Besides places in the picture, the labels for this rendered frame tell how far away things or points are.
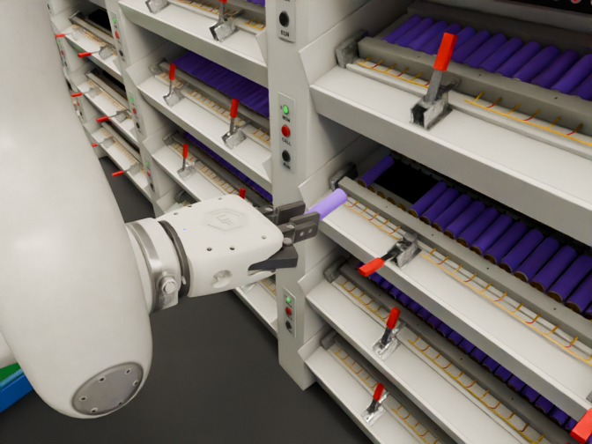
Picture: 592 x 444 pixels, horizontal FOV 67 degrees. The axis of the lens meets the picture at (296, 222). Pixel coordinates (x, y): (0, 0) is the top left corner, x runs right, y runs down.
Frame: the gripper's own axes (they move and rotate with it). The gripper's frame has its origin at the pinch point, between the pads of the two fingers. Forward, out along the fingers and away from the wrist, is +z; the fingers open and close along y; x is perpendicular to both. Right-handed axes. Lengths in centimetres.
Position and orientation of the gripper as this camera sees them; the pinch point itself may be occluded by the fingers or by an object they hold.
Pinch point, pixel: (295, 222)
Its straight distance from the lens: 50.4
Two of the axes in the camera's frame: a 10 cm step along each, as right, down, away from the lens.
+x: -1.3, 8.5, 5.1
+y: -6.1, -4.8, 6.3
